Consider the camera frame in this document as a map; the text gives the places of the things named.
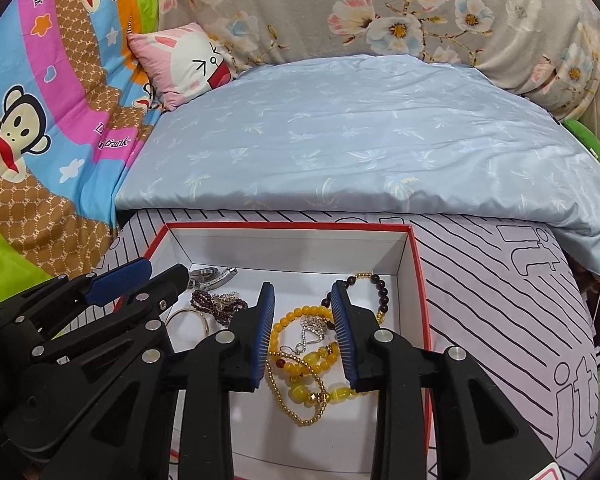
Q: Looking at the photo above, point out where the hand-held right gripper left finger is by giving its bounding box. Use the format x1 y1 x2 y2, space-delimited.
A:
45 281 276 480

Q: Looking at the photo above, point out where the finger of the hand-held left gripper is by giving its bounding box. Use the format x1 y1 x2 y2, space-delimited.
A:
0 258 152 342
29 263 190 367

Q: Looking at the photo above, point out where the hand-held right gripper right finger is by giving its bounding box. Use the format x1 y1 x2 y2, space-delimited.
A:
329 280 557 480

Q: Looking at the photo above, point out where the amber bead bracelet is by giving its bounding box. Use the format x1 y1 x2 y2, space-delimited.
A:
269 304 334 377

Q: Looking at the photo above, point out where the silver crown pendant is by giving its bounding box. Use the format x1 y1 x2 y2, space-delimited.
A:
213 291 243 312
292 317 334 354

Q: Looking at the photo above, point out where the purple bead bracelet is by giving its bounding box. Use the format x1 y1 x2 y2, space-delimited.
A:
190 287 249 324

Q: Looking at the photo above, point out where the thin gold bangle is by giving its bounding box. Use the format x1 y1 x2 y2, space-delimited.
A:
167 308 214 337

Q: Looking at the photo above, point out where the pale yellow bead bracelet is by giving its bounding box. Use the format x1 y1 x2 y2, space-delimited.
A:
279 341 367 409

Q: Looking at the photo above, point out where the gold bead chain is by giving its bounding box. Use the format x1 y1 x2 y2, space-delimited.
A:
266 354 329 427

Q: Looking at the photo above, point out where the red cardboard box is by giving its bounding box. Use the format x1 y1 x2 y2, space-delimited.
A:
112 221 439 480

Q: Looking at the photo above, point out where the silver wristwatch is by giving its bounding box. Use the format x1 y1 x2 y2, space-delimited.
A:
188 267 239 289

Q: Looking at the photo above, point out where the cartoon monkey blanket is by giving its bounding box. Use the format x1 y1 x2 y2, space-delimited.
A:
0 0 164 307

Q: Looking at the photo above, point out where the light blue quilt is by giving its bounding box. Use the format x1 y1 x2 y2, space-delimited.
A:
114 53 600 282

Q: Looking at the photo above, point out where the pink rabbit pillow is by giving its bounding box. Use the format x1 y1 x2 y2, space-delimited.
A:
127 22 239 113

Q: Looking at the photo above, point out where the green plastic object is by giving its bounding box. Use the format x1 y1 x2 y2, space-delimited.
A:
562 117 600 182

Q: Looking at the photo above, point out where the floral grey pillow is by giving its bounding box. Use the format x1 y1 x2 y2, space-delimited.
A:
157 0 600 122

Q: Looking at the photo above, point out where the dark bead bracelet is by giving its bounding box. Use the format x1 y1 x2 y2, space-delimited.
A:
321 272 387 324

